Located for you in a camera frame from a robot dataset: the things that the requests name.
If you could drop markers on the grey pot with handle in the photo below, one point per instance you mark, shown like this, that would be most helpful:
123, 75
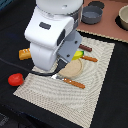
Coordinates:
91, 14

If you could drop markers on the fork with wooden handle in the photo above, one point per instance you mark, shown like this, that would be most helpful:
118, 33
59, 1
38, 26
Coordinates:
74, 83

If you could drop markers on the yellow toy banana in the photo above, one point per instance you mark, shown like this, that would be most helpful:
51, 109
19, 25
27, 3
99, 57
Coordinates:
77, 55

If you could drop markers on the round wooden plate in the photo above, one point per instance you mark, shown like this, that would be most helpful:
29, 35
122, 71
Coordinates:
72, 69

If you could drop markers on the black round lid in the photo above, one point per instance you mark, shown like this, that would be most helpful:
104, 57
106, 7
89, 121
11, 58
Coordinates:
97, 3

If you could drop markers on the beige bowl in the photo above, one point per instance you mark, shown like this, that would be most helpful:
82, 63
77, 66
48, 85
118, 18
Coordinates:
123, 14

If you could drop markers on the knife with wooden handle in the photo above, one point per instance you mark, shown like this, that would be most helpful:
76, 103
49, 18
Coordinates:
89, 58

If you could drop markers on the beige woven placemat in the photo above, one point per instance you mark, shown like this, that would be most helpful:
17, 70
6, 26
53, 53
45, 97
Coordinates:
70, 102

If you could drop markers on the red toy tomato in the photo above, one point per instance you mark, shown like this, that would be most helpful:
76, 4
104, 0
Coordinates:
16, 79

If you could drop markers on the orange toy bread loaf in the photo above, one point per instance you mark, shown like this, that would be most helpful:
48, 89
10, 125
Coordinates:
24, 54

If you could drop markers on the brown toy chocolate bar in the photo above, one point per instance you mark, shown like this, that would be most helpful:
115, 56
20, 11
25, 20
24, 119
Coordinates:
85, 48

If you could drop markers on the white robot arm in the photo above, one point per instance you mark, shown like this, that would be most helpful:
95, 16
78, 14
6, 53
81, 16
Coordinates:
52, 32

